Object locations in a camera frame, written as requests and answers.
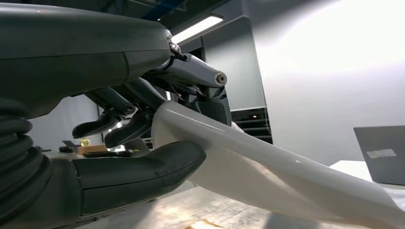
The steel workbench table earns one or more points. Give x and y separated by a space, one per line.
189 210

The black louvred vent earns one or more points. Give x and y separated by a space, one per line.
253 124

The ceiling strip light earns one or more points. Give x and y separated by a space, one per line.
196 29

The flat black device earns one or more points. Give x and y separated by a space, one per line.
107 154

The small tan box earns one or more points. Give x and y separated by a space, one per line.
91 149

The white desk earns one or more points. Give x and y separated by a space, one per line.
351 169

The grey box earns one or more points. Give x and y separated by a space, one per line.
379 158

